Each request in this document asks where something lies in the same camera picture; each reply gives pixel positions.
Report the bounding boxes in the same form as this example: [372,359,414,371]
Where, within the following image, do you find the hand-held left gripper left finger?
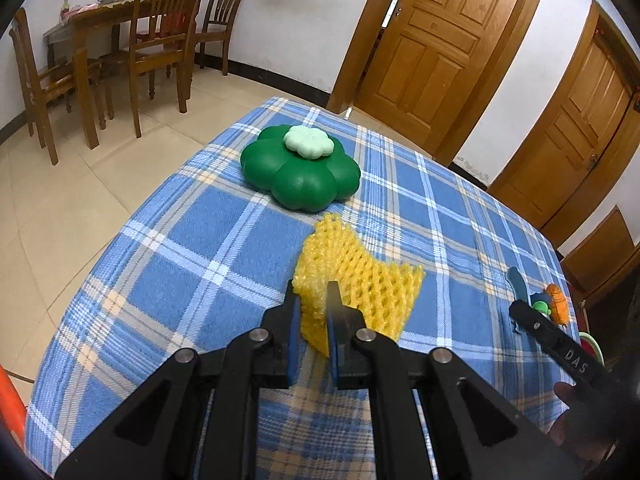
[55,282,302,480]

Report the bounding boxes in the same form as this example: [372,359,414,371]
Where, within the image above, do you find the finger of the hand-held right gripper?
[509,300,563,353]

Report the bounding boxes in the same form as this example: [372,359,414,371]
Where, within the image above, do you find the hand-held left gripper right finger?
[326,282,583,480]

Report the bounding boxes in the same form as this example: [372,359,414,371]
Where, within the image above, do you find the yellow foam fruit net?
[292,212,427,359]

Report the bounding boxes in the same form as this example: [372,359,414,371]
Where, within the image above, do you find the green flower-shaped bin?
[240,124,362,212]

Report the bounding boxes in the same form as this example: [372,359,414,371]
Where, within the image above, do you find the person's right hand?
[546,381,608,458]

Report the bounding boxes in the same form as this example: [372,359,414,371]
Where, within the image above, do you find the small orange and green object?
[531,284,571,327]

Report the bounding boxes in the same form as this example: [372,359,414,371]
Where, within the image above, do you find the red stool with green rim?
[579,332,607,367]

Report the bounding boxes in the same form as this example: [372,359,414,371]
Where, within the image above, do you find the teal plastic piece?
[506,267,528,335]

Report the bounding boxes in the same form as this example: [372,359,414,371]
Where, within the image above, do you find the low wooden cabinet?
[559,205,640,306]

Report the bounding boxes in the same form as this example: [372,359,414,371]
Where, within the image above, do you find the blue plaid tablecloth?
[25,96,582,480]

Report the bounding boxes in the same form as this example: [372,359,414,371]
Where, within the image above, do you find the wooden panel door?
[487,0,640,233]
[326,0,553,167]

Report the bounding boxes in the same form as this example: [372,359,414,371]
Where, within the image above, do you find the orange plastic object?
[0,366,27,443]

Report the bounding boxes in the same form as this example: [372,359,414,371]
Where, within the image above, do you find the wooden dining chair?
[97,0,219,139]
[9,7,102,167]
[192,0,254,77]

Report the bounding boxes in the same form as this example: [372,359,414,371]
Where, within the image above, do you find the wooden dining table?
[42,0,211,133]

